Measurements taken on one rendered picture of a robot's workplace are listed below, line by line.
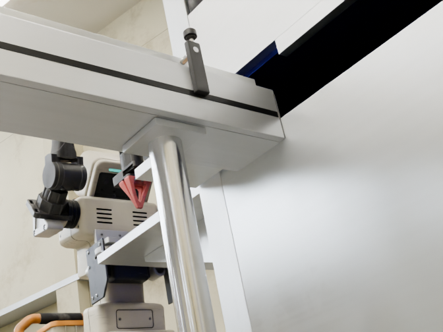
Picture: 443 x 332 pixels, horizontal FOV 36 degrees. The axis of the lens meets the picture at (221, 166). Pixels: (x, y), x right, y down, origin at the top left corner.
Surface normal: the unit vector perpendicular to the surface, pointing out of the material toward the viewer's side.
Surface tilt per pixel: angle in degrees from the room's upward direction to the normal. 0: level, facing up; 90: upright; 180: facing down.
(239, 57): 90
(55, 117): 180
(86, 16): 180
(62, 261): 90
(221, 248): 90
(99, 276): 90
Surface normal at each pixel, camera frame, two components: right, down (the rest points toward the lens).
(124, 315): 0.61, -0.32
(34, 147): -0.61, -0.23
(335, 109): -0.77, -0.14
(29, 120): 0.18, 0.89
